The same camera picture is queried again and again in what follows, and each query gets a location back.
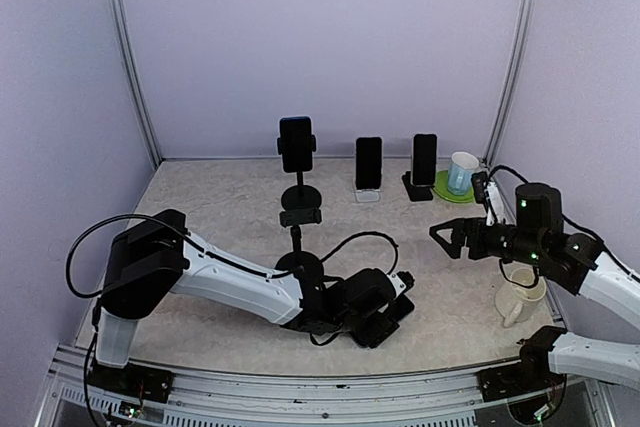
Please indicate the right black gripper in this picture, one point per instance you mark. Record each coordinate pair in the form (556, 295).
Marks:
(463, 227)

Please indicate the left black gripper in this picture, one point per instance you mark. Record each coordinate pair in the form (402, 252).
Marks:
(373, 337)

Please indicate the black round-base stand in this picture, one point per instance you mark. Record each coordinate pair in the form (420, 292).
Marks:
(298, 262)
(301, 195)

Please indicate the white folding phone stand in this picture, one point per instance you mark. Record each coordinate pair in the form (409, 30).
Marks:
(367, 195)

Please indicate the blue phone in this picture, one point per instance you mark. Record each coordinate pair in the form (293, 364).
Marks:
(296, 144)

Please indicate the teal phone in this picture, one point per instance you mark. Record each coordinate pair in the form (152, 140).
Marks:
(400, 308)

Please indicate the black folding phone stand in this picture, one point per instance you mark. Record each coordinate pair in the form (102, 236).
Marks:
(416, 193)

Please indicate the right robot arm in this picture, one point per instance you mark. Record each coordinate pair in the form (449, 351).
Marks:
(580, 263)

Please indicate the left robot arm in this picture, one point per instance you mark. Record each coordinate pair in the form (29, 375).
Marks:
(160, 255)

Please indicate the green saucer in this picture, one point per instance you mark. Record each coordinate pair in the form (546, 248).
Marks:
(440, 188)

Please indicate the cream ceramic mug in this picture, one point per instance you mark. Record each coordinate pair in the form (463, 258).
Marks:
(519, 296)

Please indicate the light blue mug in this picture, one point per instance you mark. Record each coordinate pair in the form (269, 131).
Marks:
(462, 166)

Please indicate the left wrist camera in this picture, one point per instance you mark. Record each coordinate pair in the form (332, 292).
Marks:
(402, 282)

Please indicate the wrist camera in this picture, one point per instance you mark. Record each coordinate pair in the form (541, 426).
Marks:
(402, 282)
(487, 194)

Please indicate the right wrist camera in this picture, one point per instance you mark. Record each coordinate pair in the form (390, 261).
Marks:
(487, 194)

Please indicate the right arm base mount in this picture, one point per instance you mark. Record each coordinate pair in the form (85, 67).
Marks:
(529, 374)

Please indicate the right aluminium frame post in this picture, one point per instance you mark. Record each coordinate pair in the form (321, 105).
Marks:
(517, 54)

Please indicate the aluminium frame post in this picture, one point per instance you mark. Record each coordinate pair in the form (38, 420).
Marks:
(517, 54)
(125, 47)

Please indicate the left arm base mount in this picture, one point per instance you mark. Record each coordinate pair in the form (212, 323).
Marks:
(136, 381)

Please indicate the left aluminium frame post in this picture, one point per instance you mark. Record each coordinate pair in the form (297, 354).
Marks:
(125, 47)

